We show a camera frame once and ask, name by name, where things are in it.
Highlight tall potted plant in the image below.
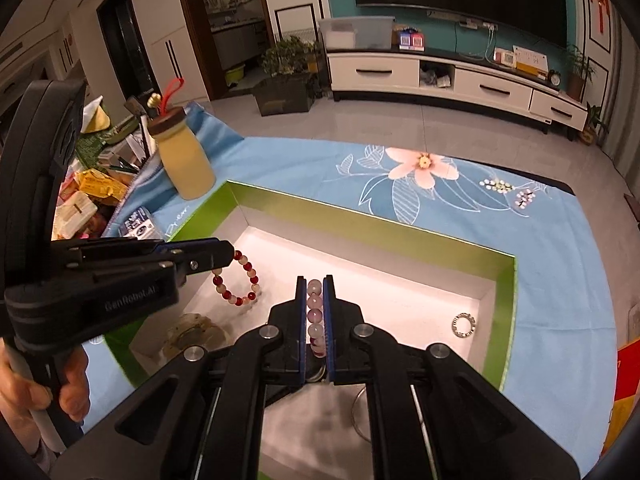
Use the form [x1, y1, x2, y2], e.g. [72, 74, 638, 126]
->
[566, 44, 597, 102]

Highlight yellow snack packet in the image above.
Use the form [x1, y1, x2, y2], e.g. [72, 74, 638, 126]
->
[74, 168, 130, 202]

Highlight red hanging ornament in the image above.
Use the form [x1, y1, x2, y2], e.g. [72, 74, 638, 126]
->
[586, 0, 612, 37]

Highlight silver ring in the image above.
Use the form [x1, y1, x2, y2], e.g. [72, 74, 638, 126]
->
[451, 312, 477, 337]

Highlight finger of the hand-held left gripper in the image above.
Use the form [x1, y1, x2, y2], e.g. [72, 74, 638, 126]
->
[65, 252, 237, 291]
[50, 237, 235, 261]

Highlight pink bead bracelet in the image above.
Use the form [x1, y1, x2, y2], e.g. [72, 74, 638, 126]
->
[306, 279, 327, 358]

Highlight white desk calendar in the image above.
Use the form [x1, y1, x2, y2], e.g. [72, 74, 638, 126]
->
[512, 45, 547, 75]

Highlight red and yellow bag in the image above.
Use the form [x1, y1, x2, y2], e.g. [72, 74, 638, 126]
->
[601, 336, 640, 462]

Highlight white wristwatch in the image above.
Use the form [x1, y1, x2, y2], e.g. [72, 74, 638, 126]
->
[162, 312, 227, 361]

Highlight yellow bottle with red strap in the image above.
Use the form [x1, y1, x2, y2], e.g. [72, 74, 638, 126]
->
[146, 77, 217, 202]

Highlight cluster of green plants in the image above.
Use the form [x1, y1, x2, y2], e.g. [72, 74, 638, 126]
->
[261, 35, 322, 80]

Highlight red and white bead bracelet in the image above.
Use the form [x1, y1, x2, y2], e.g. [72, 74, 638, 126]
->
[211, 249, 262, 310]

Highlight green and yellow packet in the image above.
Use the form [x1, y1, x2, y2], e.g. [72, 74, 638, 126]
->
[75, 109, 137, 162]

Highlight small potted plant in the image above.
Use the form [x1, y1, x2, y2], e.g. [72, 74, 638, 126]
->
[581, 104, 610, 147]

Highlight green cardboard box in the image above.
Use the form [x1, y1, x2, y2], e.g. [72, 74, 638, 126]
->
[102, 180, 517, 480]

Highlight blue and red cubes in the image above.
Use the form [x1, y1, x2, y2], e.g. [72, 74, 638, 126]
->
[398, 27, 427, 52]

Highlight clear plastic storage box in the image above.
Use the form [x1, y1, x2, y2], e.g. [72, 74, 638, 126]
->
[318, 15, 396, 52]

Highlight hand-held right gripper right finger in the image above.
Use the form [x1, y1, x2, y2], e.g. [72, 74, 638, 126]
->
[322, 274, 593, 480]

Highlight person's left hand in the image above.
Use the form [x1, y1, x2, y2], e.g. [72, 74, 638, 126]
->
[0, 345, 92, 428]

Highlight small black and white box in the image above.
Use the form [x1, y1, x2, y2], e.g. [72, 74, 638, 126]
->
[121, 207, 157, 239]

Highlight thin metal bangle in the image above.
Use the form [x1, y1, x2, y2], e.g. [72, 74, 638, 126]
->
[351, 387, 373, 442]

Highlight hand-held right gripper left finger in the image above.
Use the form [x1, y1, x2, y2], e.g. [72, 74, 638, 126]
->
[47, 275, 308, 480]

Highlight white television cabinet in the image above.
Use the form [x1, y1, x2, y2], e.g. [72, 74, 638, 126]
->
[325, 46, 589, 137]

